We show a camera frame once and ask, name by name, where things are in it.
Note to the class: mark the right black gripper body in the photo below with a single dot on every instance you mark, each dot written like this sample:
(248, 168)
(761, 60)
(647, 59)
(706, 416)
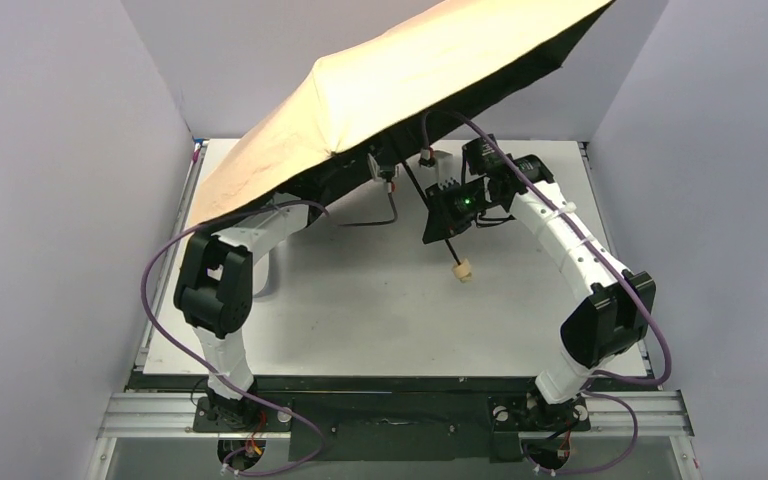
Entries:
(437, 211)

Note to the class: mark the beige umbrella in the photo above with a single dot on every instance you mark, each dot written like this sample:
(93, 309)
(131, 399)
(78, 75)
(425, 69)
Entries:
(416, 82)

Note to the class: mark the purple zippered umbrella case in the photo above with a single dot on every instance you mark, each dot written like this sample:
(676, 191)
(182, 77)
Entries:
(267, 274)

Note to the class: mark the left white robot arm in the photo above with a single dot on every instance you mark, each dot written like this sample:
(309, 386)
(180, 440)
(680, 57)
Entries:
(215, 289)

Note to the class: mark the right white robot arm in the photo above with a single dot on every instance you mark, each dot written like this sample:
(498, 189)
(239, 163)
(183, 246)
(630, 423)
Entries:
(614, 304)

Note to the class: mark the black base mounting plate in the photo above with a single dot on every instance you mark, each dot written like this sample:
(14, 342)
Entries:
(394, 420)

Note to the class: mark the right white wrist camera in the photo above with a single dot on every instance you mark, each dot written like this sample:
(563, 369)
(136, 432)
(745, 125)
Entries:
(438, 160)

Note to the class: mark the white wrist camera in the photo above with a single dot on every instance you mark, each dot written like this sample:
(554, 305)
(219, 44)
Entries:
(438, 160)
(381, 172)

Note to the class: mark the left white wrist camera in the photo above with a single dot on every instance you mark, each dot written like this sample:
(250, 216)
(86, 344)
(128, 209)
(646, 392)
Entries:
(381, 172)

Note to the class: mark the aluminium front rail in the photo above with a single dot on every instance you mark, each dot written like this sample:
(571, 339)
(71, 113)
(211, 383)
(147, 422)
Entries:
(173, 415)

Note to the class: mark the aluminium left side rail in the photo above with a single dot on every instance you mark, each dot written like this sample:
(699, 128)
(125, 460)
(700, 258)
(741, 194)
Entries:
(167, 259)

